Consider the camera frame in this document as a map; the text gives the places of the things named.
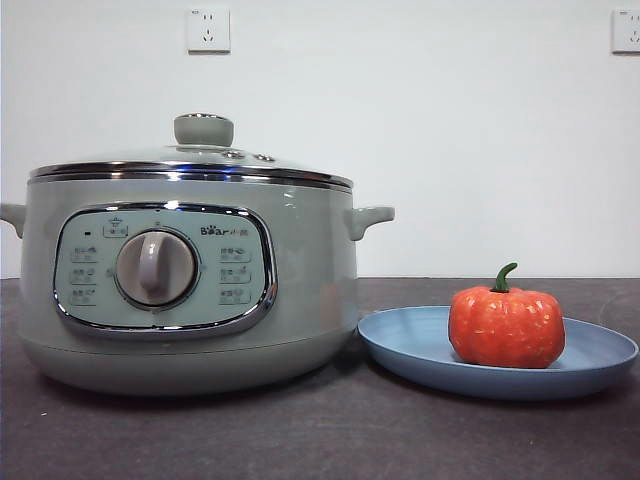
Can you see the glass lid with green knob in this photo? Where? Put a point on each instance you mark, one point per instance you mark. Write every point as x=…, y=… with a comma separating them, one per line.
x=202, y=131

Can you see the orange pumpkin with green stem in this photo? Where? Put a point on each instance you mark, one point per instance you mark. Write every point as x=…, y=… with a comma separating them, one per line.
x=505, y=325

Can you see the pale green electric steamer pot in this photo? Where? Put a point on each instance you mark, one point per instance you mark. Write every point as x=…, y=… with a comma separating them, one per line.
x=310, y=280

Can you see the blue round plate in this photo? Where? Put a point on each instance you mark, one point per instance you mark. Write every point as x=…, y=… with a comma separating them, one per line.
x=400, y=340

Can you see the white wall socket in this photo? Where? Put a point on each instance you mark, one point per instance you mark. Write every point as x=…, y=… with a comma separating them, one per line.
x=209, y=30
x=627, y=31

